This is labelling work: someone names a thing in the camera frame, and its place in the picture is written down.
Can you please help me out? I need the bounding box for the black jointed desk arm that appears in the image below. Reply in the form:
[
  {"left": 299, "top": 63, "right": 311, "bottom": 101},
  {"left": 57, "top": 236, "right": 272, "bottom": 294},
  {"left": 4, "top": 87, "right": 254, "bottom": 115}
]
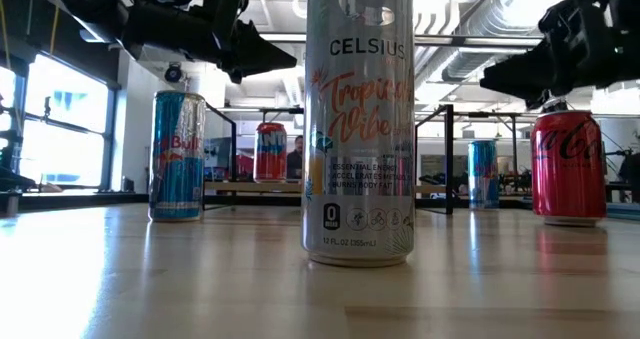
[{"left": 605, "top": 146, "right": 640, "bottom": 203}]

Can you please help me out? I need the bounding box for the dark background display screen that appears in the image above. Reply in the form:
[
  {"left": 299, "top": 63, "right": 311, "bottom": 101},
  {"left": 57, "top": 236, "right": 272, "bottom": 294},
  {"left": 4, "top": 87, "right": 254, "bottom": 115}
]
[{"left": 204, "top": 137, "right": 236, "bottom": 181}]

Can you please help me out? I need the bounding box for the black wire rack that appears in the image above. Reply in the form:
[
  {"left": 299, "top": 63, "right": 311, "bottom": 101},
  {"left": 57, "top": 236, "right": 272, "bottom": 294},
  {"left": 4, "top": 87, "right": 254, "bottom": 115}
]
[{"left": 199, "top": 100, "right": 456, "bottom": 216}]

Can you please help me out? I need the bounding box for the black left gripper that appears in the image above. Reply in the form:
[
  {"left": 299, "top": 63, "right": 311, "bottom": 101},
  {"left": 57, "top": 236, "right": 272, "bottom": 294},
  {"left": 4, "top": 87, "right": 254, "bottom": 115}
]
[{"left": 121, "top": 0, "right": 298, "bottom": 86}]

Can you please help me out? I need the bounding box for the white Celsius can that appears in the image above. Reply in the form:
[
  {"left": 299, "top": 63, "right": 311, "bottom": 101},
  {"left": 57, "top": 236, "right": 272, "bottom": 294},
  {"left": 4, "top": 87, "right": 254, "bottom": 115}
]
[{"left": 301, "top": 0, "right": 416, "bottom": 269}]

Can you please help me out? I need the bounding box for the ceiling light strip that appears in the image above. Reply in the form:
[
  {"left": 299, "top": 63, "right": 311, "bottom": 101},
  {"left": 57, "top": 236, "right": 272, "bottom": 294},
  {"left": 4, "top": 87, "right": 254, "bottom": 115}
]
[
  {"left": 259, "top": 32, "right": 307, "bottom": 44},
  {"left": 413, "top": 34, "right": 544, "bottom": 49}
]

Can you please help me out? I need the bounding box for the large window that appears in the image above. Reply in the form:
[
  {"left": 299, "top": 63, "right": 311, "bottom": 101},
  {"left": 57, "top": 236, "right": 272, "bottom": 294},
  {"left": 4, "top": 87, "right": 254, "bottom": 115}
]
[{"left": 0, "top": 53, "right": 121, "bottom": 195}]

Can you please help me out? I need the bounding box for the black stand by window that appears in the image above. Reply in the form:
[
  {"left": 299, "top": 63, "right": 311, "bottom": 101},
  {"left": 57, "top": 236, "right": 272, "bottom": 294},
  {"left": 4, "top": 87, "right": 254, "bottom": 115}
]
[{"left": 0, "top": 91, "right": 54, "bottom": 193}]

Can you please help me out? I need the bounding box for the dark background desk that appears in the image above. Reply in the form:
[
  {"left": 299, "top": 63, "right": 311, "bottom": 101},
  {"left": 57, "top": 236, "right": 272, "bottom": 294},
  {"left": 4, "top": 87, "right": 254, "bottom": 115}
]
[{"left": 604, "top": 181, "right": 640, "bottom": 204}]

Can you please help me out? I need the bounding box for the person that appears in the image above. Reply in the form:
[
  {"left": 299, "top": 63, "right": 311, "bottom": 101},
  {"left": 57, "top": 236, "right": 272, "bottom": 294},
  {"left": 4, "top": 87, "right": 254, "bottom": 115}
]
[{"left": 286, "top": 134, "right": 305, "bottom": 182}]

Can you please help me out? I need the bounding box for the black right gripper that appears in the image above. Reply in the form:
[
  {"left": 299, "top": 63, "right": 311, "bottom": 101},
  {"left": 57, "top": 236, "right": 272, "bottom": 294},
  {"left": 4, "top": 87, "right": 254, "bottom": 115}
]
[{"left": 479, "top": 0, "right": 640, "bottom": 112}]

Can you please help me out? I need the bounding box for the black aluminium table frame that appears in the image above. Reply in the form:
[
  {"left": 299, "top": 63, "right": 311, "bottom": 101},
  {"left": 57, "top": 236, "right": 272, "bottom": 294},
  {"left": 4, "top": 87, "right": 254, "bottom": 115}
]
[{"left": 0, "top": 188, "right": 640, "bottom": 223}]

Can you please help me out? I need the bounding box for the black wall camera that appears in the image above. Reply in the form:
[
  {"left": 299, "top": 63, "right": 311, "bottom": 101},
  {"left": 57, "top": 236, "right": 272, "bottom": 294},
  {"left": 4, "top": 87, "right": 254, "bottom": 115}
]
[{"left": 163, "top": 62, "right": 184, "bottom": 84}]

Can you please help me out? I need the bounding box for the red background object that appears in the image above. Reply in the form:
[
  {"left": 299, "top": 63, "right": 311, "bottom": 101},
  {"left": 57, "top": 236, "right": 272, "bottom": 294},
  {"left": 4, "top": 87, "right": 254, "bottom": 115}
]
[{"left": 234, "top": 153, "right": 255, "bottom": 181}]

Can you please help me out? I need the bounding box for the red Coca-Cola can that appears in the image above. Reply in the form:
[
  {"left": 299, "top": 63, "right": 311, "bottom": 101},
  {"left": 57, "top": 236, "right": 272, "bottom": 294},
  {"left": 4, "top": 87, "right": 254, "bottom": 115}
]
[{"left": 530, "top": 109, "right": 608, "bottom": 228}]

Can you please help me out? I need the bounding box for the red Fanta can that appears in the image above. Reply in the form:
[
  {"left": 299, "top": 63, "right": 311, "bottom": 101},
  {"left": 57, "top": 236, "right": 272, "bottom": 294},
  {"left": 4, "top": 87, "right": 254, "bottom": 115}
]
[{"left": 253, "top": 122, "right": 289, "bottom": 183}]

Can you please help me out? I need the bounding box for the blue silver Red Bull can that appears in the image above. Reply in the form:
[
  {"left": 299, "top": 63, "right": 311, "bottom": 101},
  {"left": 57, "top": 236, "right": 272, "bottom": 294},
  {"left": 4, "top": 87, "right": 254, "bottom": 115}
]
[
  {"left": 467, "top": 139, "right": 500, "bottom": 211},
  {"left": 148, "top": 89, "right": 207, "bottom": 224}
]

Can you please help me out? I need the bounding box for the silver ventilation duct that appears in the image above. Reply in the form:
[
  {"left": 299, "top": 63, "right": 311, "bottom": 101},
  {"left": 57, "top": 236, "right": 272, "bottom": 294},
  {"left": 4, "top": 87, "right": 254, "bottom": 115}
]
[{"left": 439, "top": 0, "right": 609, "bottom": 83}]

